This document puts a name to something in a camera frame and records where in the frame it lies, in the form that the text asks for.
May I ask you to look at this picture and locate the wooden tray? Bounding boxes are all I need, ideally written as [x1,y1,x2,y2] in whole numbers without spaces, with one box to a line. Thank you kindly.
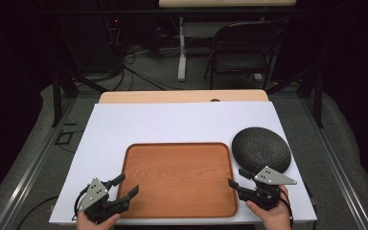
[116,142,240,219]

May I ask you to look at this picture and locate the black floor cables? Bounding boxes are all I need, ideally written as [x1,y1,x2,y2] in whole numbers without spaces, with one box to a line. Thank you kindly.
[76,28,186,94]

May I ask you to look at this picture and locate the light wooden tabletop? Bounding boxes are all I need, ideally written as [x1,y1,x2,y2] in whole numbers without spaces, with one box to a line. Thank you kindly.
[98,89,270,104]

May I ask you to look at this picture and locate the black metal stand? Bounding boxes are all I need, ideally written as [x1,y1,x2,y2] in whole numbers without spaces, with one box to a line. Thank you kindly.
[37,0,109,128]
[264,63,325,128]

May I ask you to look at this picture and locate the white board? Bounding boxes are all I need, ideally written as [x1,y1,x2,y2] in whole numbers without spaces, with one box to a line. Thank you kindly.
[49,101,318,225]

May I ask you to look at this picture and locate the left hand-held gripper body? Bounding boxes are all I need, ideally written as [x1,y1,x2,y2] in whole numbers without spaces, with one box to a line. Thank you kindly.
[78,177,131,224]

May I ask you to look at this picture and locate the person's left hand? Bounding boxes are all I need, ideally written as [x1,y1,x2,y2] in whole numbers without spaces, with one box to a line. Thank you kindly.
[76,210,122,230]

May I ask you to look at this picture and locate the black folding chair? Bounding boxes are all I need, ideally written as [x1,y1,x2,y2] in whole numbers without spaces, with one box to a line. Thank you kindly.
[203,20,286,90]

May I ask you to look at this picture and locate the person's right hand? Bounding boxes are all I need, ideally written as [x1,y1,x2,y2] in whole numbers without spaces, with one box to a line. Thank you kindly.
[245,185,293,230]

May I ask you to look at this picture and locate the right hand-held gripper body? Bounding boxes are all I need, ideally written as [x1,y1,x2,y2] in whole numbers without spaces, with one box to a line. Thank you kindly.
[236,165,298,212]

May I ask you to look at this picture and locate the black cable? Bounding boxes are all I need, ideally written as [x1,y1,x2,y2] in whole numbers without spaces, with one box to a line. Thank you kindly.
[71,185,90,222]
[279,187,295,228]

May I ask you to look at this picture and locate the white table leg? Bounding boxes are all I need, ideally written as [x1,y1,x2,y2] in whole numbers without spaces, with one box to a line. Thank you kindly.
[176,16,187,82]

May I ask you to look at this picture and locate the dark round speckled plate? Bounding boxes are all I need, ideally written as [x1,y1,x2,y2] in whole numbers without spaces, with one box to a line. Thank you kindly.
[231,126,292,175]

